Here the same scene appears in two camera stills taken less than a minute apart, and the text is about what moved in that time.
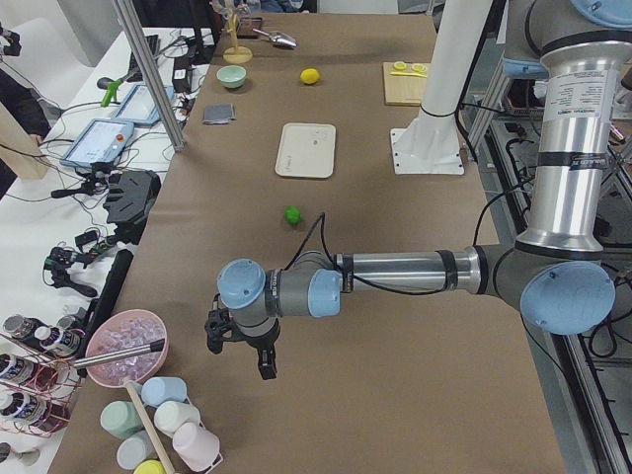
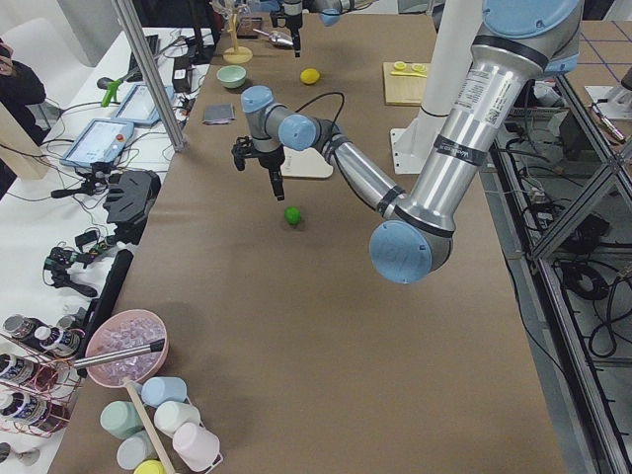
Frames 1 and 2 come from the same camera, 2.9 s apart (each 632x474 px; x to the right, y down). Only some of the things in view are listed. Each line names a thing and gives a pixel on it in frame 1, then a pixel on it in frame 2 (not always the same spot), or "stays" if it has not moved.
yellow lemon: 310,76 stays
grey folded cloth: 219,114 stays
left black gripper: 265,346 -> 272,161
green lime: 292,214 stays
